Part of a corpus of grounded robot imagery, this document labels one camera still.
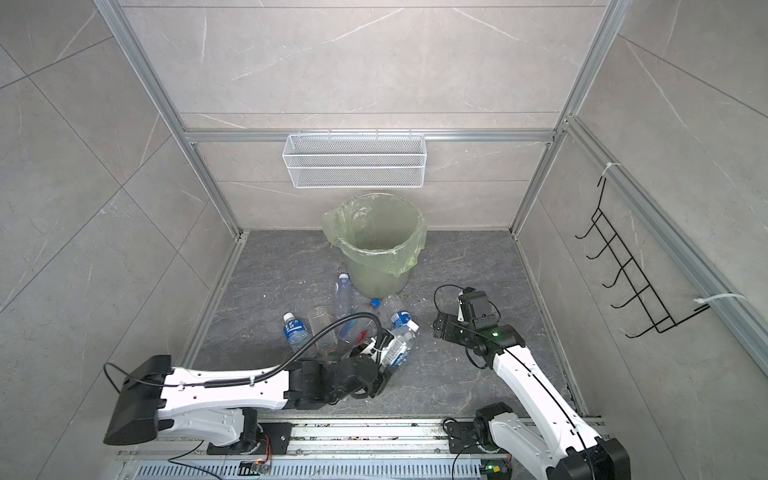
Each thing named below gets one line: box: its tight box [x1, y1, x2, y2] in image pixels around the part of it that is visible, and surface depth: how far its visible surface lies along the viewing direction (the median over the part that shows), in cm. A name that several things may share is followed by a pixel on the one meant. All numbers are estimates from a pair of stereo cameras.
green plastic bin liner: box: [321, 193, 427, 277], surface depth 91 cm
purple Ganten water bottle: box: [335, 272, 353, 320], surface depth 101 cm
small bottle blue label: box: [283, 312, 309, 353], surface depth 90 cm
